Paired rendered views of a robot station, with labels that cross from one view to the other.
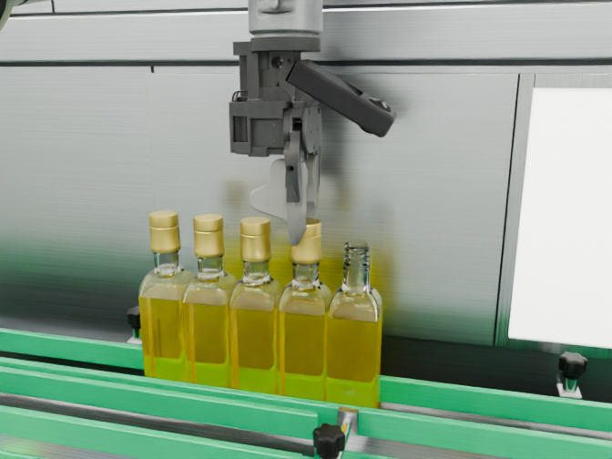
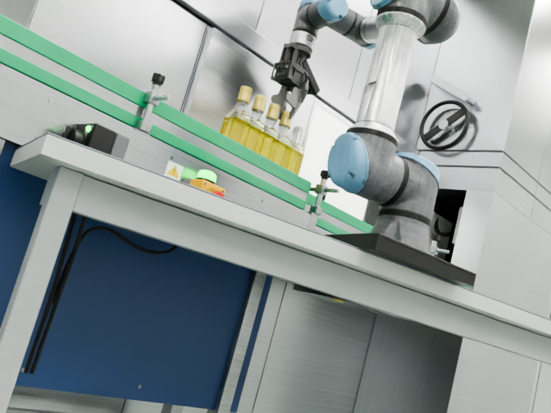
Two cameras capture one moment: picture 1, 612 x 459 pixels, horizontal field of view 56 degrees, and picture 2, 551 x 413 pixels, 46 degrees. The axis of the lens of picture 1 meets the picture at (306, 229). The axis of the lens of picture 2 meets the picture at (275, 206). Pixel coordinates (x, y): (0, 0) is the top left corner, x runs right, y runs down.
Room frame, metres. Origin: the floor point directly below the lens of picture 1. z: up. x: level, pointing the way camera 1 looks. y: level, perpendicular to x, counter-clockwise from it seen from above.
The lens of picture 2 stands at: (-0.36, 1.55, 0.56)
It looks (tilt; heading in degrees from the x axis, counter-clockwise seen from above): 10 degrees up; 301
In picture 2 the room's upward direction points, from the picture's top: 15 degrees clockwise
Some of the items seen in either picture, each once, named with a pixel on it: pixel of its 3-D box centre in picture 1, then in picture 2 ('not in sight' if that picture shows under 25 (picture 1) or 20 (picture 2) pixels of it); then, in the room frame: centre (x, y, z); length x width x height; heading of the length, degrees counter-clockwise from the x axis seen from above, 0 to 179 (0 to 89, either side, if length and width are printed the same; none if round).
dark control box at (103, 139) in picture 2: not in sight; (95, 151); (0.59, 0.68, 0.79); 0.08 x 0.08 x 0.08; 76
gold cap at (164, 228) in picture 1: (164, 230); (244, 95); (0.66, 0.17, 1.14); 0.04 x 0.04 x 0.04
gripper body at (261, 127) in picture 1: (279, 98); (293, 67); (0.62, 0.03, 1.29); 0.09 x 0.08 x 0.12; 76
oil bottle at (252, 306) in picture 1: (258, 362); (259, 162); (0.63, 0.06, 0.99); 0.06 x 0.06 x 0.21; 77
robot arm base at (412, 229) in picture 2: not in sight; (400, 238); (0.13, 0.18, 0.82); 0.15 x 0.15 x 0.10
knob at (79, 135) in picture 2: not in sight; (70, 138); (0.60, 0.73, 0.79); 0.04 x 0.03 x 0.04; 166
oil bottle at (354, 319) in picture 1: (353, 373); (284, 176); (0.60, -0.06, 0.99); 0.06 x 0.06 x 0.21; 77
